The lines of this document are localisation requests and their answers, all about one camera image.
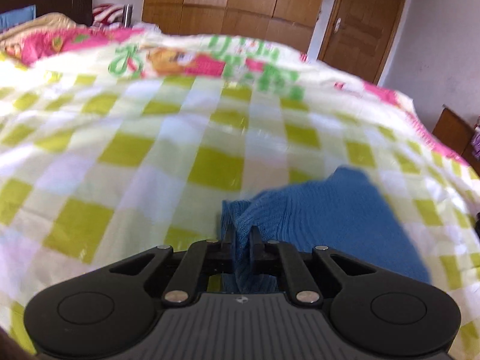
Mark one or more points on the blue pillow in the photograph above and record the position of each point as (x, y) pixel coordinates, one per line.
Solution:
(19, 16)

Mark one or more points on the wooden side cabinet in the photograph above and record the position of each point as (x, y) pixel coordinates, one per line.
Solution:
(456, 134)

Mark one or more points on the brown wooden door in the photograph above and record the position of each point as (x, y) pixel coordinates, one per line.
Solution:
(359, 36)

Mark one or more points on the pink floral blanket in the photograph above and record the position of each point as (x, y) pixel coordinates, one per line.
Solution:
(33, 45)

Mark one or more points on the brown wooden wardrobe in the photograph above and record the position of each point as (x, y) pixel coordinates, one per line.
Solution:
(289, 22)

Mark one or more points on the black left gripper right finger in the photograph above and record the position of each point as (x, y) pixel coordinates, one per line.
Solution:
(361, 311)

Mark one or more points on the green checkered cartoon bed quilt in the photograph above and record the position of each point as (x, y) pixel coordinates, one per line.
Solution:
(109, 151)

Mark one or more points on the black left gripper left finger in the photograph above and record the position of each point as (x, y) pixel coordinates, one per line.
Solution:
(107, 311)

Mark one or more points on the blue striped knit sweater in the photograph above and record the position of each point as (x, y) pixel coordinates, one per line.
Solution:
(345, 212)

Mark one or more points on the red white striped cloth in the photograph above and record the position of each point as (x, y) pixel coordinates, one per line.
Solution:
(106, 14)

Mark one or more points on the steel thermos bottle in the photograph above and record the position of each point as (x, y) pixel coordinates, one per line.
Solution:
(127, 15)

